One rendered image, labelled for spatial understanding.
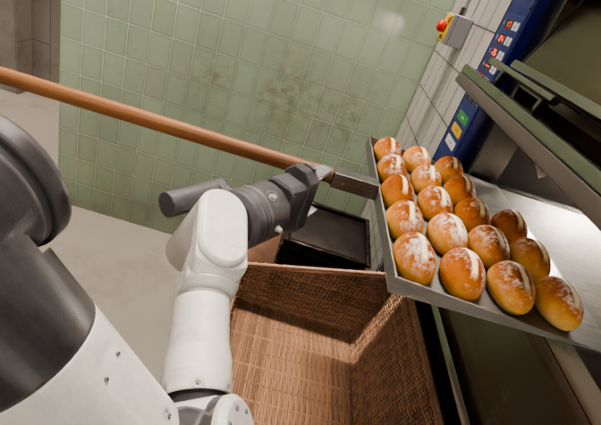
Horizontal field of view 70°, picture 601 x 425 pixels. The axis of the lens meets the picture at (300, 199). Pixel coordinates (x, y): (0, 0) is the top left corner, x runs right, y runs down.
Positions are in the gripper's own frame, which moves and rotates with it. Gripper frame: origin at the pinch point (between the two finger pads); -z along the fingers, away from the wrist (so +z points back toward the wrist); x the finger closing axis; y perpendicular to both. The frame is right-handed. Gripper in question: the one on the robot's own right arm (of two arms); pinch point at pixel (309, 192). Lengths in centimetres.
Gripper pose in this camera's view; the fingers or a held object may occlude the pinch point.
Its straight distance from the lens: 73.8
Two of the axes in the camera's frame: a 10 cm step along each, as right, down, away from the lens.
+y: 7.4, 5.1, -4.4
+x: -2.9, 8.3, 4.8
